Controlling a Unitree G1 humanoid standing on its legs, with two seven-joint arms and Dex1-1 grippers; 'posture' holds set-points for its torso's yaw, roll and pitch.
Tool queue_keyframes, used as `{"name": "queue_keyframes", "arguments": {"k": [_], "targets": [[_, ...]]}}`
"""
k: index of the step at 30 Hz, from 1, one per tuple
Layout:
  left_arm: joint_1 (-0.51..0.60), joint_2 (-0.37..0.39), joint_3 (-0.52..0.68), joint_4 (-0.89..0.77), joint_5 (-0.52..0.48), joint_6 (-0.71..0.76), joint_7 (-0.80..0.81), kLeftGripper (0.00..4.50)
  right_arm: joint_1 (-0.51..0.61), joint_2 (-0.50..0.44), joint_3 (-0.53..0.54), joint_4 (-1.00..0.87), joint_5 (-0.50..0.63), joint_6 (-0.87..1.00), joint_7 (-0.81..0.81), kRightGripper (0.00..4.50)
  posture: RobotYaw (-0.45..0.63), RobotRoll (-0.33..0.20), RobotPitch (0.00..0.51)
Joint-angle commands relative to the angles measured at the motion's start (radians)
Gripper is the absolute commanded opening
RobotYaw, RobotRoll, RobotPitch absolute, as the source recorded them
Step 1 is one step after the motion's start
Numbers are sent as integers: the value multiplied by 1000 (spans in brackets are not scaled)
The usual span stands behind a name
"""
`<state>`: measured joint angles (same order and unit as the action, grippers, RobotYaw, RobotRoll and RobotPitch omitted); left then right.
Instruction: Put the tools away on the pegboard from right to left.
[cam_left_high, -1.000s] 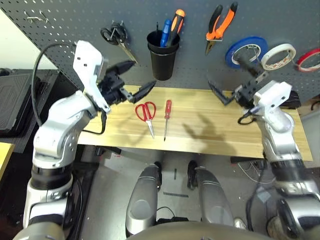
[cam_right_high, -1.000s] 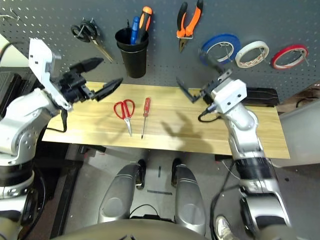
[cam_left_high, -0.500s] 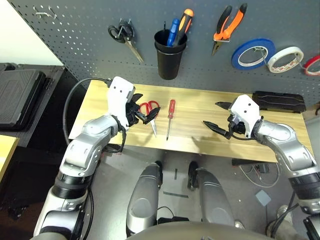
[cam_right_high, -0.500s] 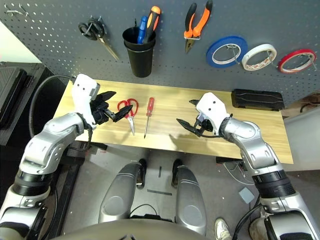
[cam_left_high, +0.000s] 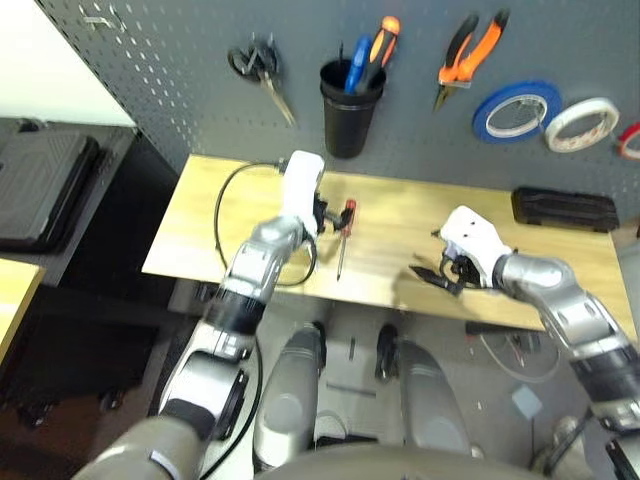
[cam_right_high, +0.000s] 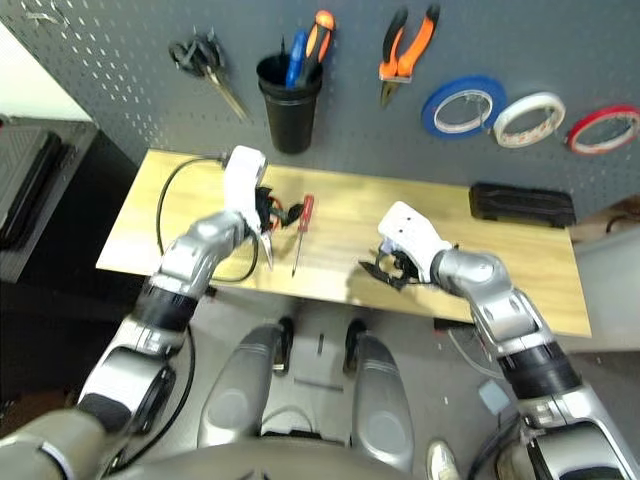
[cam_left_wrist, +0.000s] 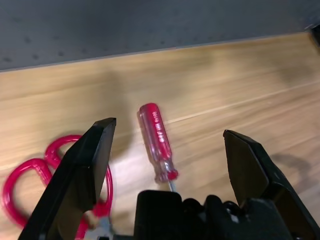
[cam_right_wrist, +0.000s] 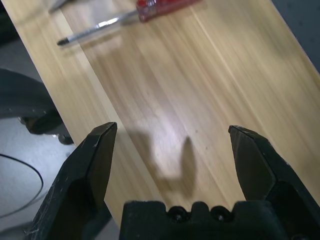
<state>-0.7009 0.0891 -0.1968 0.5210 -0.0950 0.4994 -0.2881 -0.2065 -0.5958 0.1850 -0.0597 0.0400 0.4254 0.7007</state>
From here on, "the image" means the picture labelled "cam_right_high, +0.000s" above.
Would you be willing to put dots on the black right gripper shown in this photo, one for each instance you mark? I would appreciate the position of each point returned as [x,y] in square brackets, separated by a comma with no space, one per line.
[402,265]

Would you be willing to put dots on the silver double pegboard hook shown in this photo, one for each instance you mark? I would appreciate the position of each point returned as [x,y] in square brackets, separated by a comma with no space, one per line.
[47,17]

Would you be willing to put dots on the silver robot leg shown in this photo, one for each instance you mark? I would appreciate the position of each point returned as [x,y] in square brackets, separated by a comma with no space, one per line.
[240,390]
[380,400]

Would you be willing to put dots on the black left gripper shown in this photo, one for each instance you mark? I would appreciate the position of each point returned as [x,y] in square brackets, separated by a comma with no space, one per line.
[267,212]

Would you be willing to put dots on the black side cabinet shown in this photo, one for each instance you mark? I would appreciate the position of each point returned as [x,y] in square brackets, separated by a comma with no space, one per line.
[80,150]

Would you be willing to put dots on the black plastic box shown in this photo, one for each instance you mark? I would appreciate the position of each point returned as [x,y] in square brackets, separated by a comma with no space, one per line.
[520,205]

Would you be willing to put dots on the silver right robot leg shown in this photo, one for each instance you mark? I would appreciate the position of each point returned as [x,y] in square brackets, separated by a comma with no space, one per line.
[380,400]

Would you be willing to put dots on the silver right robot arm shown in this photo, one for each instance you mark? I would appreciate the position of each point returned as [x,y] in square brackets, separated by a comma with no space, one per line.
[505,300]

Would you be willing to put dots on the grey robot torso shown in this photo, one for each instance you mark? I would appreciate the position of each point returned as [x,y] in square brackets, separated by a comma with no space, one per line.
[260,460]

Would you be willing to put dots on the silver left robot leg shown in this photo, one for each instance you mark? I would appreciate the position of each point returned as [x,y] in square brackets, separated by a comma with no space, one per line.
[240,390]

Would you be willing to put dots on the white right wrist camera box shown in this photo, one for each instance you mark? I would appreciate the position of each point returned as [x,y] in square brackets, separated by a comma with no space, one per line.
[415,225]

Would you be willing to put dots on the white tape roll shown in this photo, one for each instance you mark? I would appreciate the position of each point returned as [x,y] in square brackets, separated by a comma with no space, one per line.
[500,131]

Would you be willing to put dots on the black plastic cup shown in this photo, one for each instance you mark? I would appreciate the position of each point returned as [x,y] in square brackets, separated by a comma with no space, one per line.
[290,120]

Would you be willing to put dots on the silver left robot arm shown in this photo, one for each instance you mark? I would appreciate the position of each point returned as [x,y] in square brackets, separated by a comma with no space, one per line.
[190,255]

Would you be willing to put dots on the grey square floor pad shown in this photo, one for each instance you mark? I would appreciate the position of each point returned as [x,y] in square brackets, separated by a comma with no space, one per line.
[494,397]

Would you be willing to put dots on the orange black needle-nose pliers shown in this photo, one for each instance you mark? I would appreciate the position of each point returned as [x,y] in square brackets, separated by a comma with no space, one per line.
[395,67]

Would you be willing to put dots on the long black floor tape strip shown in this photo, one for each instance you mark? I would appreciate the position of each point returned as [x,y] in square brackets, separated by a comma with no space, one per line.
[317,385]

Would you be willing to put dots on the grey bystander shoe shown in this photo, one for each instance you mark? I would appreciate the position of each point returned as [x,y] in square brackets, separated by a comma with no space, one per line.
[442,460]

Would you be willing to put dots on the blue tape roll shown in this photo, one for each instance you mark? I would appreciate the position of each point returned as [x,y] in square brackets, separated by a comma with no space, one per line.
[430,115]

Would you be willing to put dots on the thin red tape roll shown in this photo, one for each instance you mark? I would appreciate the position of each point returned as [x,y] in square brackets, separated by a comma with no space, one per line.
[573,136]

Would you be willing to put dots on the short black floor tape strip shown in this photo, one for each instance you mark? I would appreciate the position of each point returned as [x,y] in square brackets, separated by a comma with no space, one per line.
[320,345]

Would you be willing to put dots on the black ribbed plastic case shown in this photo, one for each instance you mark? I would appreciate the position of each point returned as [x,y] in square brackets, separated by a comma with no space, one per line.
[25,185]

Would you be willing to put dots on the grey metal pegboard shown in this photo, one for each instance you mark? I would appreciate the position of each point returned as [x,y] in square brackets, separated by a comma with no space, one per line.
[125,75]

